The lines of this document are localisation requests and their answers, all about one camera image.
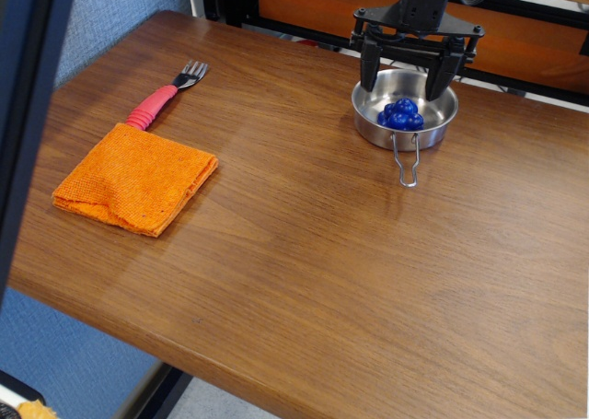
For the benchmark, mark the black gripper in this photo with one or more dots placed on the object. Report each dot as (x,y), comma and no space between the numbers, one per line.
(421,30)

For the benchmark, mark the blue toy grape bunch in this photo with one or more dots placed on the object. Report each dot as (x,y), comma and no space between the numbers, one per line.
(401,115)

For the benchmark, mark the folded orange cloth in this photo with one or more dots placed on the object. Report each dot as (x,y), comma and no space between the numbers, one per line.
(134,180)

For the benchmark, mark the orange object at corner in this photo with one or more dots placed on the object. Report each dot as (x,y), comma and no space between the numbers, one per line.
(36,410)

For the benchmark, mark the steel bowl with wire handle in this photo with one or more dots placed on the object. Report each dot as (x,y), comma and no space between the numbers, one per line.
(390,86)

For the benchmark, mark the orange panel with black frame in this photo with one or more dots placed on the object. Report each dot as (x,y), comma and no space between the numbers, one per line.
(538,46)

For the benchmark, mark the fork with red handle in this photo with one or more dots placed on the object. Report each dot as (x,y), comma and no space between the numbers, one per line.
(142,116)

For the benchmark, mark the black table leg frame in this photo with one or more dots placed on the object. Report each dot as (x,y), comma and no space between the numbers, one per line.
(157,394)

